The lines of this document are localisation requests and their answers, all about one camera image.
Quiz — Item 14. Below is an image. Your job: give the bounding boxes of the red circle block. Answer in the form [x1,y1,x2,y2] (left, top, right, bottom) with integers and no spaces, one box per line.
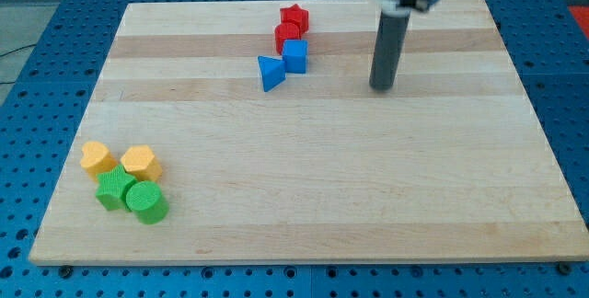
[274,22,301,54]

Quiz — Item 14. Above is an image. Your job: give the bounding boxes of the red star block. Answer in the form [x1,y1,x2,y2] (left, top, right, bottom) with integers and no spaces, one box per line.
[280,4,309,35]

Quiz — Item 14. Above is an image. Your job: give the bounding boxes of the green circle block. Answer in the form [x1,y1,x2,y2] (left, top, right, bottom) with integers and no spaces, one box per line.
[125,180,169,224]

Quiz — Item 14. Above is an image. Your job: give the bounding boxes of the green star block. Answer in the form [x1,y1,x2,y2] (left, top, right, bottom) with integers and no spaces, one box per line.
[95,165,137,212]

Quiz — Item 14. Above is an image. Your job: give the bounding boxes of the blue triangle block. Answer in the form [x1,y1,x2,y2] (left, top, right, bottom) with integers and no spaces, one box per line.
[258,56,286,92]

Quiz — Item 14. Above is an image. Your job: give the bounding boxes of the blue cube block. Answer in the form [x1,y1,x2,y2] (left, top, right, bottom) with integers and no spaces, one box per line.
[282,40,308,74]

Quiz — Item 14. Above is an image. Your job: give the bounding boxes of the wooden board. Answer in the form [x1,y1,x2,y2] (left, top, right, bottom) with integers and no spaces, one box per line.
[29,0,588,266]

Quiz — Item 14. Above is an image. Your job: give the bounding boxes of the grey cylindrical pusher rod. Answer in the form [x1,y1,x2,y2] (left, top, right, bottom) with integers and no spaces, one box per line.
[369,13,410,92]

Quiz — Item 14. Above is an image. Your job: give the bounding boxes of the yellow hexagon block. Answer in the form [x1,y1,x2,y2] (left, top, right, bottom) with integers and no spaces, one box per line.
[121,144,163,181]

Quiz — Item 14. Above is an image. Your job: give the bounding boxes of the yellow heart block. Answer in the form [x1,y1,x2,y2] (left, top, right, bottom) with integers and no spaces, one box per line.
[79,141,119,181]

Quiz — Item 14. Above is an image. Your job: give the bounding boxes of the black cable on floor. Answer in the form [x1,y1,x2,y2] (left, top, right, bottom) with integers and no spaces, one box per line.
[0,42,37,85]

